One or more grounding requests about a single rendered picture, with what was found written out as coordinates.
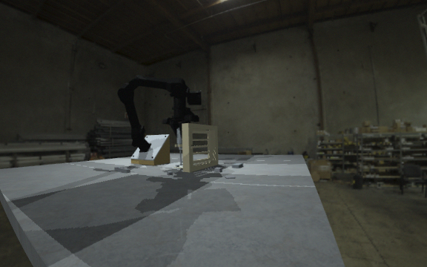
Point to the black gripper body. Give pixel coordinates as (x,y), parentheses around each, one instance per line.
(180,116)

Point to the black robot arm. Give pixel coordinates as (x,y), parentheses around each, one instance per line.
(176,86)

